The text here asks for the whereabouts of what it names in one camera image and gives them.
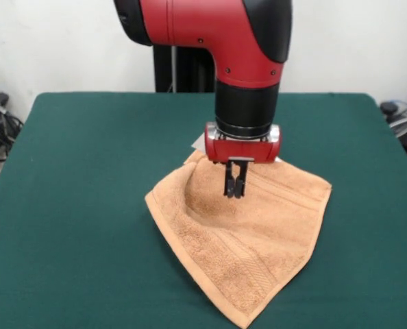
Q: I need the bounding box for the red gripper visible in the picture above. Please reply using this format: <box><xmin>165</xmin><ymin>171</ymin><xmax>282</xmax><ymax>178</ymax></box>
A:
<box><xmin>203</xmin><ymin>121</ymin><xmax>282</xmax><ymax>199</ymax></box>

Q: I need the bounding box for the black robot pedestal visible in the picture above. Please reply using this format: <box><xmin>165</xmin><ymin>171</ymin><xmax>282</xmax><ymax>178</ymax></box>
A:
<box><xmin>152</xmin><ymin>44</ymin><xmax>219</xmax><ymax>93</ymax></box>

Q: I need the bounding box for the tan terry towel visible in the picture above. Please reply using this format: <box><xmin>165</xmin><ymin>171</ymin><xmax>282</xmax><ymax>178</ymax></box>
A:
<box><xmin>145</xmin><ymin>134</ymin><xmax>333</xmax><ymax>329</ymax></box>

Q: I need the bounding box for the dark green table cloth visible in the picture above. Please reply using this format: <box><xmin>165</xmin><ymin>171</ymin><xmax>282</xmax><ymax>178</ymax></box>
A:
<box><xmin>0</xmin><ymin>91</ymin><xmax>407</xmax><ymax>329</ymax></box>

